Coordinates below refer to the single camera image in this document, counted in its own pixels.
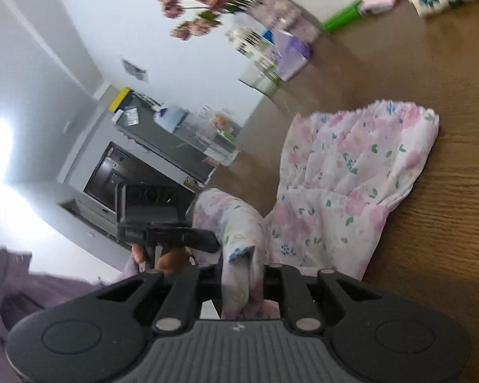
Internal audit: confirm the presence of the purple tissue box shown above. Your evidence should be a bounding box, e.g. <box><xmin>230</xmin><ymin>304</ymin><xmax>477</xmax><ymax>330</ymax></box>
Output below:
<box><xmin>272</xmin><ymin>30</ymin><xmax>312</xmax><ymax>81</ymax></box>

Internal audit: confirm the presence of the dark grey cabinet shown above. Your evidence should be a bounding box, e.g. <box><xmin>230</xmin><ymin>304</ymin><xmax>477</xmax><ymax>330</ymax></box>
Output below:
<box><xmin>109</xmin><ymin>87</ymin><xmax>223</xmax><ymax>183</ymax></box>

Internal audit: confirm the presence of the pink floral garment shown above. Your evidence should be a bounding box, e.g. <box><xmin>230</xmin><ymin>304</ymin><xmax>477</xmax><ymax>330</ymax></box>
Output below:
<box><xmin>185</xmin><ymin>100</ymin><xmax>439</xmax><ymax>320</ymax></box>

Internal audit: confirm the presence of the person left hand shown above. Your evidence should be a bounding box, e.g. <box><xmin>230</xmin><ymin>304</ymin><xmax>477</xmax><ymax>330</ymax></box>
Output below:
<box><xmin>131</xmin><ymin>244</ymin><xmax>190</xmax><ymax>275</ymax></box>

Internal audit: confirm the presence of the clear plastic container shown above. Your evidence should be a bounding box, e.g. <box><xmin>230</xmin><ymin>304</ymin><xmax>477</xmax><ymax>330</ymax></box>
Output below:
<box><xmin>196</xmin><ymin>117</ymin><xmax>239</xmax><ymax>167</ymax></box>

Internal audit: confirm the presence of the folded pink cloth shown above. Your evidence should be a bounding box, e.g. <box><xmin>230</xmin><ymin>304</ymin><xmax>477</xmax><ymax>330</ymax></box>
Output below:
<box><xmin>358</xmin><ymin>0</ymin><xmax>396</xmax><ymax>16</ymax></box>

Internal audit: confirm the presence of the green rolled mat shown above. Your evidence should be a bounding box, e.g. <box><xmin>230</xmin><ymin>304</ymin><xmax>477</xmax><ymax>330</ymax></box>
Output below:
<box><xmin>323</xmin><ymin>0</ymin><xmax>362</xmax><ymax>33</ymax></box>

